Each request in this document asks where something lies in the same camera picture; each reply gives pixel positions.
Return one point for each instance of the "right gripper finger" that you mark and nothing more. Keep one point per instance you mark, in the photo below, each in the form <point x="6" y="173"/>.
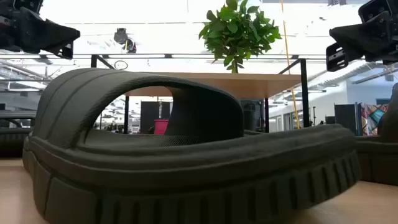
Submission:
<point x="367" y="37"/>
<point x="335" y="57"/>

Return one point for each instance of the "black hanging device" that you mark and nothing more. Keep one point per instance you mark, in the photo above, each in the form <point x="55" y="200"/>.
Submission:
<point x="124" y="39"/>

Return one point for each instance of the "red bin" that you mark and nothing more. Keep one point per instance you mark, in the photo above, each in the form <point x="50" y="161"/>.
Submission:
<point x="161" y="127"/>

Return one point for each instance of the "wooden shelf with black frame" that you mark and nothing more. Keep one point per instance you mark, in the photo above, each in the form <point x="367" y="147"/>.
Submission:
<point x="248" y="84"/>

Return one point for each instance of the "colourful patterned panel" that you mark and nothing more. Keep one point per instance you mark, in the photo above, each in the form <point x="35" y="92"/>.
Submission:
<point x="374" y="119"/>

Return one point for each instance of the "black rubber slide sandal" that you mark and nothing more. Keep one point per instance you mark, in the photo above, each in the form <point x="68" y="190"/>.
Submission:
<point x="379" y="155"/>
<point x="186" y="174"/>
<point x="12" y="140"/>

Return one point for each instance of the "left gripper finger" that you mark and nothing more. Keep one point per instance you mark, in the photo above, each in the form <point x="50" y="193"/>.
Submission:
<point x="66" y="51"/>
<point x="43" y="34"/>

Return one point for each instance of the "green potted plant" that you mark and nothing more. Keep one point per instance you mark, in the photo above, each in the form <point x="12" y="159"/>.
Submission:
<point x="239" y="31"/>

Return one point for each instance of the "black partition panel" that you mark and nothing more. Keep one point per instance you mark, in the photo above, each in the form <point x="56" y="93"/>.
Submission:
<point x="346" y="119"/>

